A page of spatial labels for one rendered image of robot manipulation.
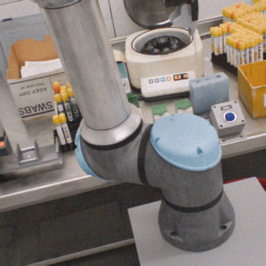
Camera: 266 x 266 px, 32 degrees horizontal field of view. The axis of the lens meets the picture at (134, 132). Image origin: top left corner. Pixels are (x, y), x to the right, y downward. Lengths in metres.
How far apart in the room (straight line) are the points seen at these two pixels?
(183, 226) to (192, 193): 0.08
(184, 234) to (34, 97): 0.72
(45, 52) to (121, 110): 0.90
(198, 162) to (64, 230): 1.21
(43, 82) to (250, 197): 0.71
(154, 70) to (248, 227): 0.64
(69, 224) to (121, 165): 1.13
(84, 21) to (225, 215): 0.45
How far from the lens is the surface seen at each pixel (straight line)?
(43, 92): 1.41
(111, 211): 1.93
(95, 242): 1.84
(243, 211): 0.96
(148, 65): 1.39
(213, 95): 1.28
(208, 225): 0.87
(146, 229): 0.95
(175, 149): 0.76
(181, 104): 1.24
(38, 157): 1.20
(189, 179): 0.79
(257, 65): 1.35
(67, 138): 1.25
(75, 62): 0.71
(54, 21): 0.68
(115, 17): 1.70
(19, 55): 1.66
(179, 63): 1.40
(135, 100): 1.23
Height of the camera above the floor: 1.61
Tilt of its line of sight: 35 degrees down
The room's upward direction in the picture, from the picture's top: 11 degrees counter-clockwise
